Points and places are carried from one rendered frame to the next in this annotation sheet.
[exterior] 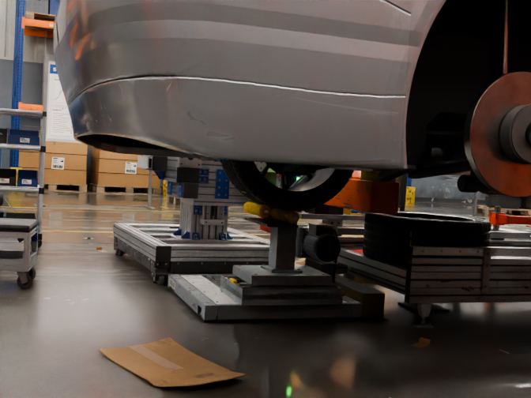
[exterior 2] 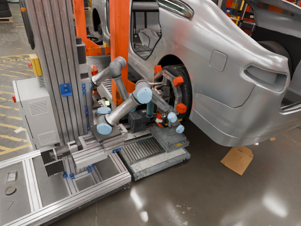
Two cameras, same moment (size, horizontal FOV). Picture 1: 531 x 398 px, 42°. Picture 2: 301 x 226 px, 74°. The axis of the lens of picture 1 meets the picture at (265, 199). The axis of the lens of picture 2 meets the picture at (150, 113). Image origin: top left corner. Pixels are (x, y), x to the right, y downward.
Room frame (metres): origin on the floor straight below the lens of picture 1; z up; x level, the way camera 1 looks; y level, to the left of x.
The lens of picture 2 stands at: (4.13, 1.95, 2.02)
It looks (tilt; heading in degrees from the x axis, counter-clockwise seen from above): 35 degrees down; 257
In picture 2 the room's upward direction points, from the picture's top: 6 degrees clockwise
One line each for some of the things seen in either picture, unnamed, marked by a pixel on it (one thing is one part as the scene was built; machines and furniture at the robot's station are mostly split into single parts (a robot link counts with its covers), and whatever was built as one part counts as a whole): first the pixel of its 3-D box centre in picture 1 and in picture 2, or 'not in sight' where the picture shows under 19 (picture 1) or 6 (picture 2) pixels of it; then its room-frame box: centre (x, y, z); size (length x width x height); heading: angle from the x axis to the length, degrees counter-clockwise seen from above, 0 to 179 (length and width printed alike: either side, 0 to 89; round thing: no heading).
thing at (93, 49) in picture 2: not in sight; (99, 45); (4.35, -2.33, 0.69); 0.52 x 0.17 x 0.35; 20
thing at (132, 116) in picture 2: (318, 256); (143, 121); (3.70, -0.30, 0.26); 0.42 x 0.18 x 0.35; 20
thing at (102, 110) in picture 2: not in sight; (104, 115); (4.19, 0.53, 0.98); 0.13 x 0.12 x 0.14; 91
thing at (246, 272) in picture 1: (282, 250); (170, 125); (3.34, -0.10, 0.32); 0.40 x 0.30 x 0.28; 110
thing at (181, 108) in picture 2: not in sight; (181, 108); (3.39, 0.26, 0.85); 0.09 x 0.08 x 0.07; 110
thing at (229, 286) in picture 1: (280, 289); (168, 136); (3.34, -0.10, 0.13); 0.50 x 0.36 x 0.10; 110
